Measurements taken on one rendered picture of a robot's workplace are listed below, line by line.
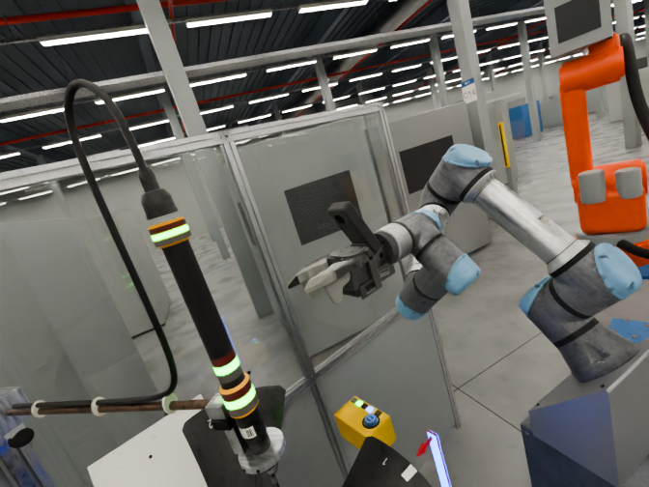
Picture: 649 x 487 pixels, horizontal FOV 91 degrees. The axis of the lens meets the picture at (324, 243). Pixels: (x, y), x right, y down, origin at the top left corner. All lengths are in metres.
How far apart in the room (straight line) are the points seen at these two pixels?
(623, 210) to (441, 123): 2.16
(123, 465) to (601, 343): 1.13
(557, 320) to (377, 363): 0.99
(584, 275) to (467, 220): 4.14
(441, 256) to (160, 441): 0.78
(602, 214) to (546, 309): 3.22
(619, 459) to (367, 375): 1.02
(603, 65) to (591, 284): 3.36
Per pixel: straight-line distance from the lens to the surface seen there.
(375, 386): 1.79
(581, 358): 1.01
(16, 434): 1.00
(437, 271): 0.67
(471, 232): 5.09
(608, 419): 0.94
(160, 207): 0.43
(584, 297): 0.95
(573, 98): 4.20
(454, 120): 4.92
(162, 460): 0.98
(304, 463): 1.66
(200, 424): 0.79
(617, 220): 4.19
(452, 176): 0.97
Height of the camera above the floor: 1.83
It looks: 13 degrees down
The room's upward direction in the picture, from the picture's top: 17 degrees counter-clockwise
